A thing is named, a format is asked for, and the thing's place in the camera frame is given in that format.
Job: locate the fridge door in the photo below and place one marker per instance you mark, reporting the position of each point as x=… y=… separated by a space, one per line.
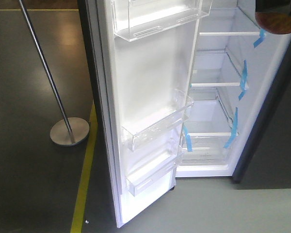
x=130 y=80

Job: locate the red yellow apple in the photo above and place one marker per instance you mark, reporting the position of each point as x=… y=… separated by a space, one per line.
x=274 y=16

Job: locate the glass fridge shelf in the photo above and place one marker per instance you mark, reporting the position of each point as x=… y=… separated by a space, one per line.
x=215 y=68
x=228 y=22
x=211 y=114

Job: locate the grey fridge body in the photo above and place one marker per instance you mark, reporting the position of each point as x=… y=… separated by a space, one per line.
x=268 y=67

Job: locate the middle clear door bin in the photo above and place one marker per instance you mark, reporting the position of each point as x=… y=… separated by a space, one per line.
x=172 y=114

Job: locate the clear door bin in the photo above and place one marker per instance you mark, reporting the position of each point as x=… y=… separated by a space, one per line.
x=136 y=19
x=172 y=114
x=155 y=163

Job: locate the blue tape strip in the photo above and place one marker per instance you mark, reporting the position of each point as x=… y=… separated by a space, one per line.
x=262 y=35
x=188 y=139
x=243 y=81
x=234 y=130

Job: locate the lower clear door bin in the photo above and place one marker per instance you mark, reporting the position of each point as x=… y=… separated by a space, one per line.
x=155 y=163

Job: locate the clear crisper drawer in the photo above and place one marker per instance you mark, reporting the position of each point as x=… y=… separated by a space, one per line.
x=204 y=150

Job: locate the upper clear door bin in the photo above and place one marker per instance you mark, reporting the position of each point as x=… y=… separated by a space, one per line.
x=136 y=19

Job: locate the matte silver stanchion post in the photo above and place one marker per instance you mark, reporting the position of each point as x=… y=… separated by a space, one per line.
x=69 y=131

